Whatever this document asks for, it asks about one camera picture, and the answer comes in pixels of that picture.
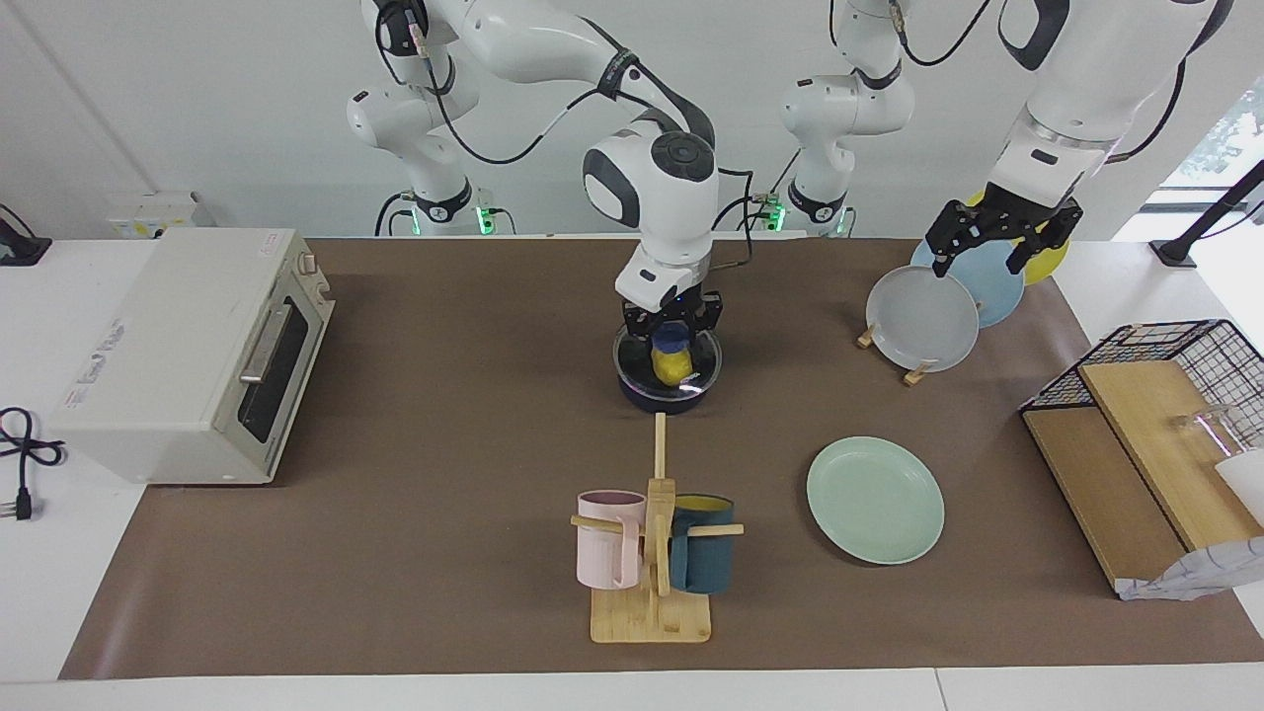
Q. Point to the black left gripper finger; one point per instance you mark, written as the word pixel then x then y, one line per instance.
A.
pixel 1037 252
pixel 948 247

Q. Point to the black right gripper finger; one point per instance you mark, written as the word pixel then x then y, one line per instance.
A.
pixel 706 331
pixel 638 331

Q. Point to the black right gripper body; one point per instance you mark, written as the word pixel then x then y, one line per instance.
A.
pixel 671 316

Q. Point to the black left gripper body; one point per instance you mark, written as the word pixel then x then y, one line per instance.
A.
pixel 1017 215

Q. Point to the glass lid blue knob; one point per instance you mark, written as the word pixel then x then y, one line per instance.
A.
pixel 632 365

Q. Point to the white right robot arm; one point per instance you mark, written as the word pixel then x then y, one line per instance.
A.
pixel 657 188

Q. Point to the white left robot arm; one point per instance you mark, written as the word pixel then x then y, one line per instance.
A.
pixel 1086 69

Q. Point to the yellow plate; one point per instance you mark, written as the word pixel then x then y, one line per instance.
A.
pixel 1049 259

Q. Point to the light blue plate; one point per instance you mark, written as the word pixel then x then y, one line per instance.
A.
pixel 997 291

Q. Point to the grey plate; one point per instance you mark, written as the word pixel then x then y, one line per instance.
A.
pixel 923 321

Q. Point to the wooden plate rack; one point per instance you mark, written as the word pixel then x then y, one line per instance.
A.
pixel 918 373

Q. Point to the light green plate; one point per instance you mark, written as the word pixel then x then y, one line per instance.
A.
pixel 874 499

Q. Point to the black stand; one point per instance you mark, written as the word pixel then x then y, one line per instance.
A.
pixel 1215 212

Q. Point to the pink mug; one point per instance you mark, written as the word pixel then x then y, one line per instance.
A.
pixel 604 553

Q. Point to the dark teal mug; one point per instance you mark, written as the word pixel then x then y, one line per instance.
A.
pixel 703 558

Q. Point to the clear glass cup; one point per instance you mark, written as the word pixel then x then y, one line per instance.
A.
pixel 1213 425

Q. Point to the wooden mug tree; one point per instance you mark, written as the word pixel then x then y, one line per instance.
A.
pixel 652 617

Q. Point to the brown table mat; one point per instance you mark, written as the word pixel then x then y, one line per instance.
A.
pixel 444 553

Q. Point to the white cup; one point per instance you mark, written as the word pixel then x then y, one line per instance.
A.
pixel 1246 484

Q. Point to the white marbled sheet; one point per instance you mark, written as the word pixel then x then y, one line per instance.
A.
pixel 1195 573

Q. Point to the beige toaster oven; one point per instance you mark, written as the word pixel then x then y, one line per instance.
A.
pixel 168 346

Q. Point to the black stand base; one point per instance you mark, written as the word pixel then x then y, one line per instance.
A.
pixel 20 247

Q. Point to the white wall socket box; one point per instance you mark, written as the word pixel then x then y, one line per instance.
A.
pixel 158 212

